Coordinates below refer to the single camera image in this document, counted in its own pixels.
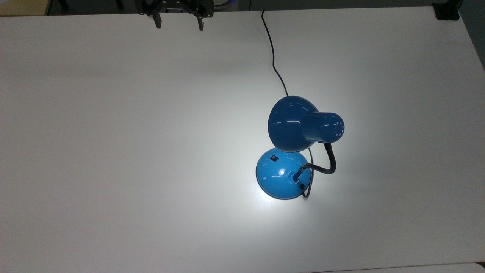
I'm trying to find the black lamp power cable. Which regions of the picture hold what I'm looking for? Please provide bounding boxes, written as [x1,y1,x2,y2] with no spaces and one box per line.
[261,10,314,199]

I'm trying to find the blue gooseneck desk lamp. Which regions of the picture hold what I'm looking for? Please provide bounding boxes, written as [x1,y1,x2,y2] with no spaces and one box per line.
[255,95,346,201]

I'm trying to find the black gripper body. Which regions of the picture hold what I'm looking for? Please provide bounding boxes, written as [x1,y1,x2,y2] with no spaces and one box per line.
[136,0,215,19]

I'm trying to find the tan wooden board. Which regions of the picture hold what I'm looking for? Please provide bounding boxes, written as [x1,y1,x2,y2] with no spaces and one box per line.
[0,0,52,17]

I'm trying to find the black camera pole with base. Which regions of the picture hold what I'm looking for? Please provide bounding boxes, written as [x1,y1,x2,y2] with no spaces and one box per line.
[431,0,462,21]

